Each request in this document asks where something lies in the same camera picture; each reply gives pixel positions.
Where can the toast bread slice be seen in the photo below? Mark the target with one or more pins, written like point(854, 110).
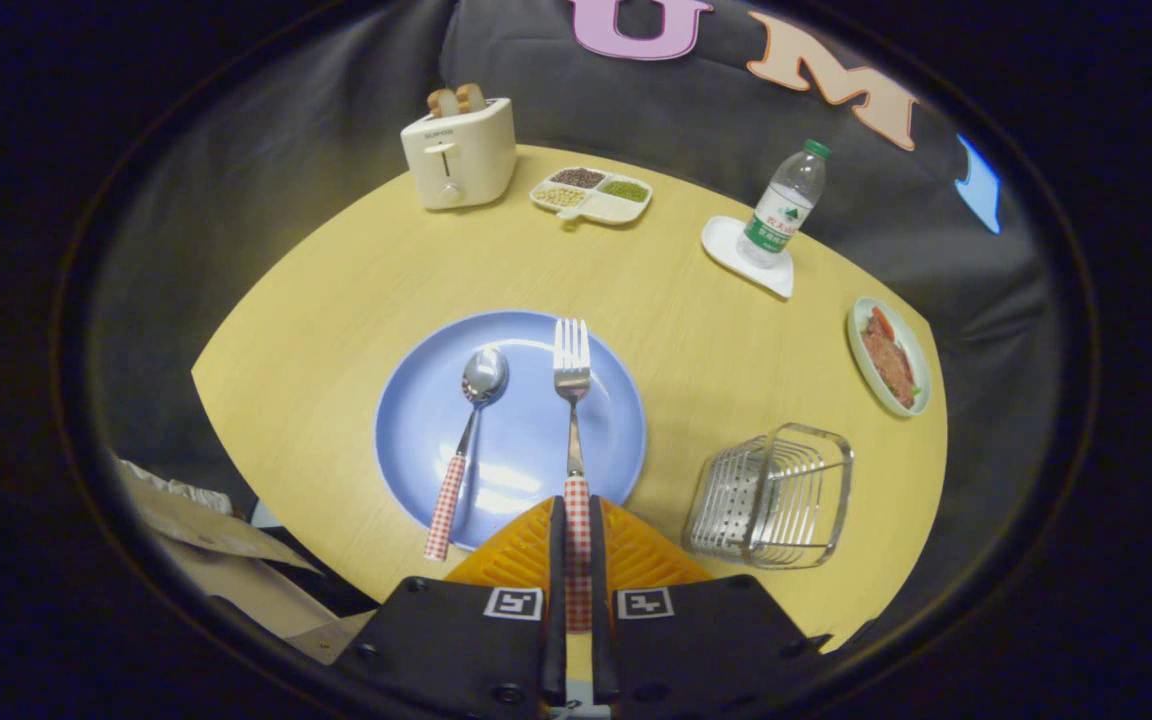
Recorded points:
point(442, 103)
point(471, 97)

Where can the cream white toaster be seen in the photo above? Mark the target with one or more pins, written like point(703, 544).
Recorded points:
point(461, 155)

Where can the clear water bottle green cap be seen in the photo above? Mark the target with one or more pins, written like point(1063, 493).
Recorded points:
point(781, 210)

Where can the green-rimmed plate of meat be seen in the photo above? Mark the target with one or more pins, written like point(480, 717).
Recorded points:
point(891, 365)

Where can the brown cardboard box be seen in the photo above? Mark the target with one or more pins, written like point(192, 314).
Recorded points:
point(196, 520)

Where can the white square coaster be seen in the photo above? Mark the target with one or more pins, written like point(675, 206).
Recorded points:
point(721, 245)

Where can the white divided dish of beans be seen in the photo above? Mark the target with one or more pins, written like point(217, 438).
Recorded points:
point(596, 195)

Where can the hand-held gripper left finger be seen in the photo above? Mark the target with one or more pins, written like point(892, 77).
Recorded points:
point(557, 560)

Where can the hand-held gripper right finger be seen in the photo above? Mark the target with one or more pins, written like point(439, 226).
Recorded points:
point(599, 560)

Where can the blue round plate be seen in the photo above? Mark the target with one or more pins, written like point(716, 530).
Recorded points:
point(521, 450)

